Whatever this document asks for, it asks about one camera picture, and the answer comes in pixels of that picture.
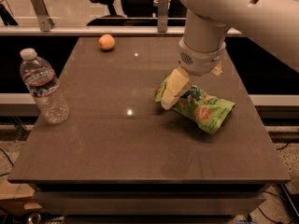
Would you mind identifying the green rice chip bag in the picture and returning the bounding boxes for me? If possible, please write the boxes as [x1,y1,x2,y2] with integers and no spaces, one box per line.
[154,77,235,134]

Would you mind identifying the brown table with drawers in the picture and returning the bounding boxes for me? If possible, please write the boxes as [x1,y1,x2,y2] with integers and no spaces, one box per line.
[8,37,289,220]

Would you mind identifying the black office chair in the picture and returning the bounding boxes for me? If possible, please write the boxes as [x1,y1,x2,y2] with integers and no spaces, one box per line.
[86,0,188,27]

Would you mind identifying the clear plastic water bottle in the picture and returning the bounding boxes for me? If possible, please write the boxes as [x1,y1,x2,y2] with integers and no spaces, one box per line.
[20,48,70,124]

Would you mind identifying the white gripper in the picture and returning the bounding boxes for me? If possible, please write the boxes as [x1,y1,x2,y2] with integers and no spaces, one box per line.
[161,40,226,110]

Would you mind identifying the left metal rail bracket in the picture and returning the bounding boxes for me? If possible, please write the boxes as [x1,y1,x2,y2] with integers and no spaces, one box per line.
[30,0,54,32]

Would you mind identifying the middle metal rail bracket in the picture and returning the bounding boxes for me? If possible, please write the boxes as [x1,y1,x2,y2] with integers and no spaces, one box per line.
[157,0,168,33]

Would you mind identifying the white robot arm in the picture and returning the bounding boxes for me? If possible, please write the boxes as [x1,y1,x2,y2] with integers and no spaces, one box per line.
[178,0,299,77]

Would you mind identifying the orange fruit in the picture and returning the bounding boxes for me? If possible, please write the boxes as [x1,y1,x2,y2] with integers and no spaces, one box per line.
[98,35,115,50]

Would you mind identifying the metal rail bracket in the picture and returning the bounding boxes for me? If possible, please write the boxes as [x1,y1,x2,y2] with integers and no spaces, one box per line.
[30,0,54,32]
[157,0,168,33]

